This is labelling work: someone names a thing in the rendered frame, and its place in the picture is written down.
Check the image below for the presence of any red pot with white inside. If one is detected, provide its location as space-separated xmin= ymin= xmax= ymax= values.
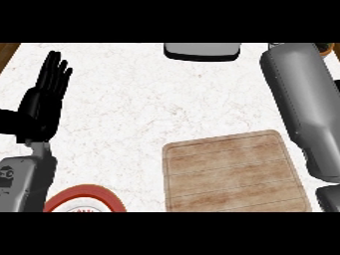
xmin=43 ymin=183 xmax=129 ymax=213

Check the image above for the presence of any grey appliance with black base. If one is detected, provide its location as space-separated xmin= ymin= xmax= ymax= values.
xmin=163 ymin=43 xmax=241 ymax=63

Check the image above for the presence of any orange round object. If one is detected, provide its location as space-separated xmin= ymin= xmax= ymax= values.
xmin=317 ymin=43 xmax=336 ymax=58

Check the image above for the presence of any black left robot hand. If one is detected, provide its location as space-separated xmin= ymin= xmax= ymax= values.
xmin=0 ymin=50 xmax=74 ymax=145

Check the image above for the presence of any brown wooden cutting board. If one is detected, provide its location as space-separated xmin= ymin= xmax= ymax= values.
xmin=162 ymin=128 xmax=314 ymax=213

